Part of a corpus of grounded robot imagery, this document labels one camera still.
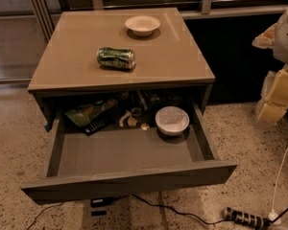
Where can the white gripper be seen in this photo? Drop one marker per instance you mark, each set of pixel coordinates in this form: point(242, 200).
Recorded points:
point(286, 40)

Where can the green soda can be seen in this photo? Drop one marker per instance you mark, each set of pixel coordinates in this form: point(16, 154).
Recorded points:
point(116, 58)

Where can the white curved plastic piece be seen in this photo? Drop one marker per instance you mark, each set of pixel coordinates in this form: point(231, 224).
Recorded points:
point(124, 117)

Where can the black remote control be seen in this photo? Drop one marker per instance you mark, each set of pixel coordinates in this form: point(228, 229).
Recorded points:
point(96, 125)

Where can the green snack bag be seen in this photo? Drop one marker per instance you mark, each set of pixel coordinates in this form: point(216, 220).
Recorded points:
point(83, 114)

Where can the black power strip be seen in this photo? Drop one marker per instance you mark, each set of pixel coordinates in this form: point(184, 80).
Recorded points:
point(245, 219)

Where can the white bowl in drawer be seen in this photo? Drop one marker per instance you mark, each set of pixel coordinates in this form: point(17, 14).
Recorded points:
point(172, 120)

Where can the small beige crumpled piece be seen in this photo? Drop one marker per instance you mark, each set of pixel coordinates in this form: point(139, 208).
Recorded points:
point(145, 127)

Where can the open grey top drawer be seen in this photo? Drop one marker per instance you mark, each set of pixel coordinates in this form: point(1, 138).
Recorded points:
point(121, 162)

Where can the black box under cabinet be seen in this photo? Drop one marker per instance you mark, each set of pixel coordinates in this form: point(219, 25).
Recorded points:
point(97, 206)

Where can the white bowl on cabinet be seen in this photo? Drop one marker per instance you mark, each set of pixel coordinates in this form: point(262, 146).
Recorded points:
point(142, 25)

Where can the grey drawer cabinet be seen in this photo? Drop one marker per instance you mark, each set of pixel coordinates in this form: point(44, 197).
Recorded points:
point(170, 57)

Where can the small tan food piece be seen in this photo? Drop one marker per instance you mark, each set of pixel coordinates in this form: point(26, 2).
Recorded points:
point(132, 122)

